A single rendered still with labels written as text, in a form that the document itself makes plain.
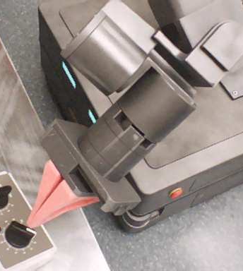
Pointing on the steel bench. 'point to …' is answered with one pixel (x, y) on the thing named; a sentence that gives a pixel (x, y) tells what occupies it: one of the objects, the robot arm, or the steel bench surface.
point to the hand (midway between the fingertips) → (37, 219)
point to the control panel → (18, 207)
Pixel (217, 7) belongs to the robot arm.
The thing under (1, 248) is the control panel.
